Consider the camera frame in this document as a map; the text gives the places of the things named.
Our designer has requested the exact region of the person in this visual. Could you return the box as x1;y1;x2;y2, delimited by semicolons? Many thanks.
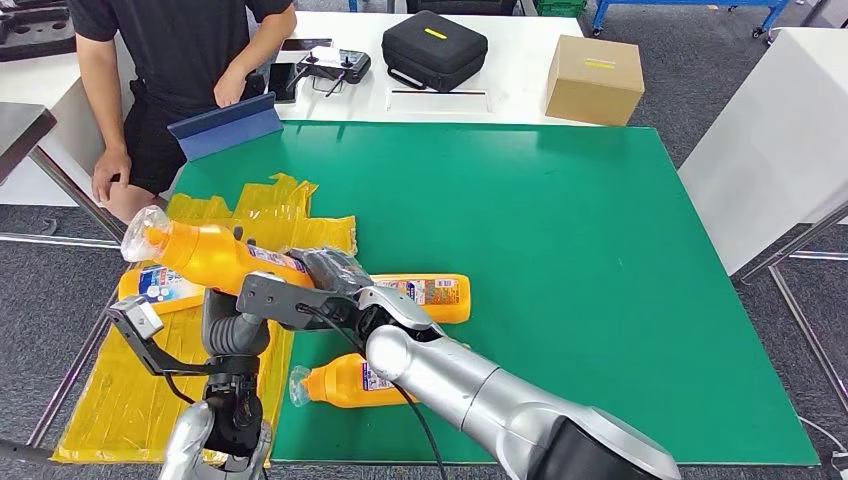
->
66;0;299;227

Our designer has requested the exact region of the black box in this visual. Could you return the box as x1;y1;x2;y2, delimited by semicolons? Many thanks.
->
405;0;519;16

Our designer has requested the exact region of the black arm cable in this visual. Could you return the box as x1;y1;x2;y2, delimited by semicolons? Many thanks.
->
296;304;452;480
162;372;200;407

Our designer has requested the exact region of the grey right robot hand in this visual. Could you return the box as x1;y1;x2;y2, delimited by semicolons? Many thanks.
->
286;246;376;296

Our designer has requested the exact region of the black smartphone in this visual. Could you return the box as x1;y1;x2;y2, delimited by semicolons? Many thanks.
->
268;62;299;105

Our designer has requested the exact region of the blue metal cart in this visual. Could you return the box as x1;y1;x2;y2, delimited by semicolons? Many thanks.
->
591;0;791;39

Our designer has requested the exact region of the black remote controller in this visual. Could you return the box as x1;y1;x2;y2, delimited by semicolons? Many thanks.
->
286;47;372;98

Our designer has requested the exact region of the yellow plastic sheet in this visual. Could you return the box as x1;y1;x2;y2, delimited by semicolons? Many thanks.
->
51;173;359;466

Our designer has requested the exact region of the white desk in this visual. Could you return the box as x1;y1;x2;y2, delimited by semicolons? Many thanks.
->
0;11;596;207

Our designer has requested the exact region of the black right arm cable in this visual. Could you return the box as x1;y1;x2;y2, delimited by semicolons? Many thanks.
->
296;304;452;480

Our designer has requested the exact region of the metal frame bar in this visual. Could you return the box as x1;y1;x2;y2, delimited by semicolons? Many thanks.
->
768;264;848;415
0;291;121;465

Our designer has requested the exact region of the green table mat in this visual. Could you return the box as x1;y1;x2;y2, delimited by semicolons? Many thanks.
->
172;121;821;467

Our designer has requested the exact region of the blue tablet case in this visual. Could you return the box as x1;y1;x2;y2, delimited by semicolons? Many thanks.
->
166;92;285;162

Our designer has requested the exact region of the black foam tray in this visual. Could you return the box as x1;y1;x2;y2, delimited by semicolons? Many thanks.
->
0;0;77;62

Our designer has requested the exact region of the green plastic crate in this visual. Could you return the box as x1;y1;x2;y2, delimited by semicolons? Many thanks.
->
533;0;588;19

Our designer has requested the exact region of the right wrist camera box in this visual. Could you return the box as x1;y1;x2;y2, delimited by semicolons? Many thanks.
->
236;271;362;333

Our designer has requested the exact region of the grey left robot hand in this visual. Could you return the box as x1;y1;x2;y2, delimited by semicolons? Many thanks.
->
200;289;273;359

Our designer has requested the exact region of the white side table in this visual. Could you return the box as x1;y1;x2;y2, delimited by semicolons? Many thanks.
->
676;26;848;278

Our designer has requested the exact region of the orange detergent bottle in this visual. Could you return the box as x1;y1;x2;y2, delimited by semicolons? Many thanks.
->
369;273;473;326
120;205;318;299
288;352;422;410
117;264;208;317

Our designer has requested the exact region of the white desk cable cover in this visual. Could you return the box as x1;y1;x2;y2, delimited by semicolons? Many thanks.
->
386;87;493;115

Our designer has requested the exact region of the black carrying case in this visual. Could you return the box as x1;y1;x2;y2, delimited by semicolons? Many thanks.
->
381;9;490;93

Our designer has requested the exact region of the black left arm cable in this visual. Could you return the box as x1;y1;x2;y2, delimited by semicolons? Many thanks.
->
162;372;200;407

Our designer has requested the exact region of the brown cardboard box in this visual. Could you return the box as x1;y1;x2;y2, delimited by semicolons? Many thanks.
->
545;34;646;128

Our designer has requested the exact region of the white floor cable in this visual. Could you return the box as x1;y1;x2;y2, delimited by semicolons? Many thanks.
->
796;413;848;473

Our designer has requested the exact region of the grey side table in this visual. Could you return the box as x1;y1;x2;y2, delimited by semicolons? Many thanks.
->
0;102;130;243

